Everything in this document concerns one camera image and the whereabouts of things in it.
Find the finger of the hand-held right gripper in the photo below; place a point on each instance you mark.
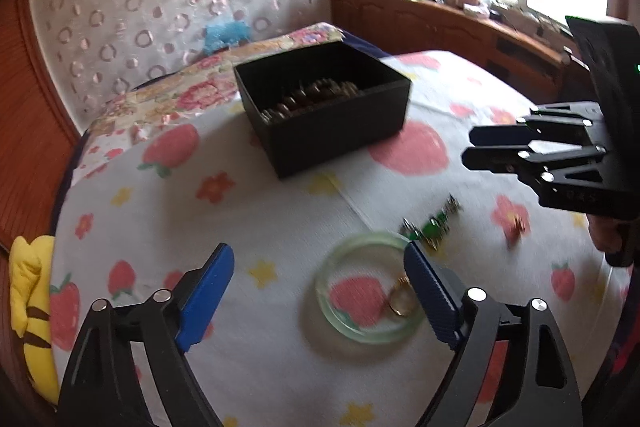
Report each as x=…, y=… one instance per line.
x=495, y=159
x=500, y=136

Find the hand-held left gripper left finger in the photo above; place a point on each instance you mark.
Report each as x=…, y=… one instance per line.
x=205, y=297

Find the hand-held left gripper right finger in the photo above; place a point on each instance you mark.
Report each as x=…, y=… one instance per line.
x=430, y=292

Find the small gold earring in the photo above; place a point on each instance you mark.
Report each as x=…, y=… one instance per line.
x=515, y=227

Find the pale green jade bangle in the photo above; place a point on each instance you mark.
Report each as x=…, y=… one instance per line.
x=350, y=327

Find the black jewelry box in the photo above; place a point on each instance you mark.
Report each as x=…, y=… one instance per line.
x=325, y=117

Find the person's right hand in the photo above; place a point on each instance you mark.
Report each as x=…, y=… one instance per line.
x=600, y=232

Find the strawberry print bed sheet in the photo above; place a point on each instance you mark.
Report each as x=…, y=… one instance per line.
x=225, y=217

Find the navy mattress cover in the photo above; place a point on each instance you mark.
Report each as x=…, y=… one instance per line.
x=367, y=47

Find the yellow plush toy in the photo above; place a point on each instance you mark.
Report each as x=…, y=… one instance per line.
x=30, y=307

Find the floral blanket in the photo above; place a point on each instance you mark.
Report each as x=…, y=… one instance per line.
x=190, y=92

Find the blue plush toy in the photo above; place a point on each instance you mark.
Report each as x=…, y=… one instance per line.
x=225, y=34

